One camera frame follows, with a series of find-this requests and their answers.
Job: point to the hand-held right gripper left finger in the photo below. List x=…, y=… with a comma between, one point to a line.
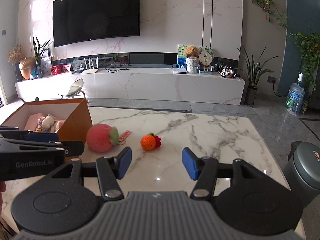
x=123, y=162

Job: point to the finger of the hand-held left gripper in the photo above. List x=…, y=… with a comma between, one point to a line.
x=41, y=136
x=72, y=148

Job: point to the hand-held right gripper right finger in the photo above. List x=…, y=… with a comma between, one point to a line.
x=188, y=163

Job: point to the brown bear plush doll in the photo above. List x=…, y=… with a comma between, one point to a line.
x=40, y=129

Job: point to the crochet lamb doll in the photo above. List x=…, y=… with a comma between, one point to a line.
x=48, y=122

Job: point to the pink pouch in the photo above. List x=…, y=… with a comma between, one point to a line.
x=33, y=121

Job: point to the white pink striped plush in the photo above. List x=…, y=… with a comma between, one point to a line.
x=60, y=124

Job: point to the orange cardboard box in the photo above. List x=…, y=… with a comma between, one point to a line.
x=77, y=125

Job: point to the pink strawberry plush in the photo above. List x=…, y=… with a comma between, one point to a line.
x=100, y=138

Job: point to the crochet orange toy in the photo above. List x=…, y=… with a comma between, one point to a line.
x=148, y=142

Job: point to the pink label tag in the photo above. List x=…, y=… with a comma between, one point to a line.
x=125, y=134

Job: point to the white chair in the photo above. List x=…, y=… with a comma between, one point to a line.
x=73, y=87

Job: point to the red gift box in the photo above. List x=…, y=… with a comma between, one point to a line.
x=56, y=69
x=66, y=68

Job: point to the golden acorn jar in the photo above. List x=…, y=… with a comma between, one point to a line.
x=27, y=68

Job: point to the white framed picture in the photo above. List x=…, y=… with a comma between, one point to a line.
x=46, y=66

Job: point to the black set-top box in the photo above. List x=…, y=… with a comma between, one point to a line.
x=79, y=70

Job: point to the white router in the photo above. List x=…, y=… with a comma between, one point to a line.
x=90, y=71

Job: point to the potted orchid plant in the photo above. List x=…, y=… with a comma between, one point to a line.
x=40, y=55

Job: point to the white marble TV console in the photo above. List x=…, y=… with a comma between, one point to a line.
x=150, y=85

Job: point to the dried flowers in vase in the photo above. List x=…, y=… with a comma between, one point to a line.
x=15, y=53

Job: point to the grey laptop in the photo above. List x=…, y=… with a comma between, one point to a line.
x=179, y=71

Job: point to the black white checkered toy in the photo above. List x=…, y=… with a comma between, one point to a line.
x=226, y=72

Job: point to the blue green painting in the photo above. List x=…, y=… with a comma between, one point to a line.
x=181, y=55

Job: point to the tall floor potted plant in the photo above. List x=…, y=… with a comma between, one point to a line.
x=252, y=75

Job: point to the round fan on stand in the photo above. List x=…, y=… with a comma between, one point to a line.
x=206, y=55

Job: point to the brown teddy bear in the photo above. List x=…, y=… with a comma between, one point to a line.
x=192, y=50

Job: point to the grey lidded bin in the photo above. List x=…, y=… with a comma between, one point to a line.
x=305, y=175

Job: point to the large water bottle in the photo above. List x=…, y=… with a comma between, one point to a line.
x=295, y=97

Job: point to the leafy green plant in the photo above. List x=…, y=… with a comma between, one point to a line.
x=308, y=52

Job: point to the hanging vine plant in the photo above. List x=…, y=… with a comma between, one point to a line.
x=265, y=1

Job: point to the black picture frame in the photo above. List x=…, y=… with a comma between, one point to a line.
x=48, y=52

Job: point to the wall power socket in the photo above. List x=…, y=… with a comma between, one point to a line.
x=271, y=79

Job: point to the wall-mounted television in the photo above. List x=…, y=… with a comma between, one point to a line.
x=95, y=12

